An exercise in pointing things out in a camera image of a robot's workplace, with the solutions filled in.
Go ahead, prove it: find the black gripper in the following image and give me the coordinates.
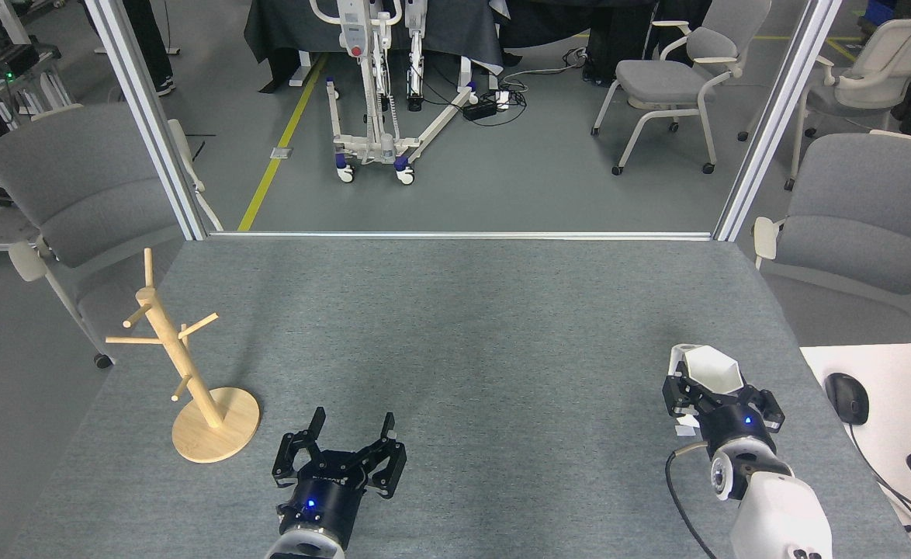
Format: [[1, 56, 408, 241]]
[[663, 373, 785, 459], [272, 407, 408, 548]]

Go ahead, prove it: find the white hexagonal cup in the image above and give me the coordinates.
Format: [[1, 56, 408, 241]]
[[669, 344, 742, 397]]

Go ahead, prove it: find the wooden cup rack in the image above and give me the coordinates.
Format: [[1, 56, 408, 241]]
[[106, 248, 261, 464]]

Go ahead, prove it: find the black computer mouse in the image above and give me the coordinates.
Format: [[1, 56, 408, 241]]
[[825, 373, 870, 425]]

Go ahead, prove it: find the white side table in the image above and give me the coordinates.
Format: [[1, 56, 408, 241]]
[[800, 342, 911, 559]]

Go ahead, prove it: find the silver crossbar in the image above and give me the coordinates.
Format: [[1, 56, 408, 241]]
[[207, 231, 714, 241]]

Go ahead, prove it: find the white stand on wheels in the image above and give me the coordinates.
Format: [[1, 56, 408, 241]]
[[310, 0, 478, 186]]

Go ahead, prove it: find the white chair with grey seat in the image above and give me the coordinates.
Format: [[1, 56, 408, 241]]
[[737, 17, 911, 192]]

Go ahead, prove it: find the black power strip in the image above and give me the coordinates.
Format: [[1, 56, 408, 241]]
[[462, 92, 512, 121]]

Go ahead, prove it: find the dark table cloth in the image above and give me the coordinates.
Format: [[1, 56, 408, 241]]
[[244, 0, 504, 75]]

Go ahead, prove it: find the person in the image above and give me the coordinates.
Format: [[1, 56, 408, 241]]
[[118, 0, 177, 98]]

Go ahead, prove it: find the metal equipment cart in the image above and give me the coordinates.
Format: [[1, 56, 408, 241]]
[[0, 43, 74, 133]]

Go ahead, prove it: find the black mouse cable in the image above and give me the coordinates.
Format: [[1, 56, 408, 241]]
[[847, 423, 911, 540]]

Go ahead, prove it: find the grey chair with white frame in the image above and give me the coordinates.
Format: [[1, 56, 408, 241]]
[[591, 0, 773, 176], [0, 103, 223, 370], [752, 130, 911, 342]]

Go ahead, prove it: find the silver post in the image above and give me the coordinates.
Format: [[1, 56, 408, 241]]
[[85, 0, 212, 241], [713, 0, 844, 241]]

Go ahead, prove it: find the white floor cable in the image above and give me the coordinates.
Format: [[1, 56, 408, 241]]
[[502, 47, 588, 88]]

